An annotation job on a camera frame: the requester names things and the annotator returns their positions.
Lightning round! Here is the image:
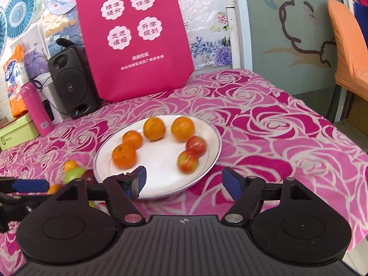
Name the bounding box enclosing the orange chair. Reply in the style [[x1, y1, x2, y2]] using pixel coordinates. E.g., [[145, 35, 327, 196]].
[[326, 0, 368, 124]]

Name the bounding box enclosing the black speaker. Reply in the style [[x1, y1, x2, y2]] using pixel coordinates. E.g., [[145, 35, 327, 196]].
[[47, 46, 102, 120]]

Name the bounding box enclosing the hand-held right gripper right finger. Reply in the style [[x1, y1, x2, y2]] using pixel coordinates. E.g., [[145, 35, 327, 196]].
[[222, 167, 319, 225]]

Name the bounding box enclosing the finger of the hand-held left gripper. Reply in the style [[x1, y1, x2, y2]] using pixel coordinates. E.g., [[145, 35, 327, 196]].
[[0, 178, 50, 194], [0, 193, 55, 207]]

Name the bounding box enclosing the small red apple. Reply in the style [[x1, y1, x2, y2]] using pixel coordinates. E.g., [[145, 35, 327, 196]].
[[186, 136, 207, 157], [177, 149, 200, 174]]

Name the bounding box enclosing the white carton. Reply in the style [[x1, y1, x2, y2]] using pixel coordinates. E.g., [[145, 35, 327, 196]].
[[32, 73, 64, 124]]

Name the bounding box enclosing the pink tote bag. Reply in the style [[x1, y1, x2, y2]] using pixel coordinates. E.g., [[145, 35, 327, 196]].
[[75, 0, 195, 102]]

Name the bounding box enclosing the green cardboard box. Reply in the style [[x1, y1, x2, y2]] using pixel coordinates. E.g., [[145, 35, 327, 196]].
[[0, 112, 40, 151]]

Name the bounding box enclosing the bedding wall poster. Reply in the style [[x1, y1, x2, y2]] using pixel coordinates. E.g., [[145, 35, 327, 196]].
[[11, 24, 58, 81]]

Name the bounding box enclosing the dark red plum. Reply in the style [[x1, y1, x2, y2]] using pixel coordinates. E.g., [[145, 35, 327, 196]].
[[81, 169, 96, 183]]

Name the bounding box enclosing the pink thermos bottle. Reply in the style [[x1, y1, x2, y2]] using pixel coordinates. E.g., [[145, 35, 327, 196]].
[[20, 81, 55, 137]]

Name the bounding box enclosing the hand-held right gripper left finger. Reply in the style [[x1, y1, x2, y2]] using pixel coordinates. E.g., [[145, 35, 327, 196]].
[[50, 166, 147, 226]]

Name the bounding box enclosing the blue paper fan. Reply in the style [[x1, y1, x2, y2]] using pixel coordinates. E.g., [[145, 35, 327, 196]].
[[6, 0, 45, 39]]

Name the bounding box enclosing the pink rose tablecloth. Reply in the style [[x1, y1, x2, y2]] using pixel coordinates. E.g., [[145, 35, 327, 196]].
[[0, 68, 368, 265]]

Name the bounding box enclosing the orange paper cup packet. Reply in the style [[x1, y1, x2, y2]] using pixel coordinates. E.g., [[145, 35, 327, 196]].
[[3, 44, 31, 120]]

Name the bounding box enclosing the large orange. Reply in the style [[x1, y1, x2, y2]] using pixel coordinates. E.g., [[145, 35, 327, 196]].
[[112, 143, 137, 170]]

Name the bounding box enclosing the white plate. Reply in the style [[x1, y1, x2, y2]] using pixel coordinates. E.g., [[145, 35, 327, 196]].
[[93, 114, 222, 199]]

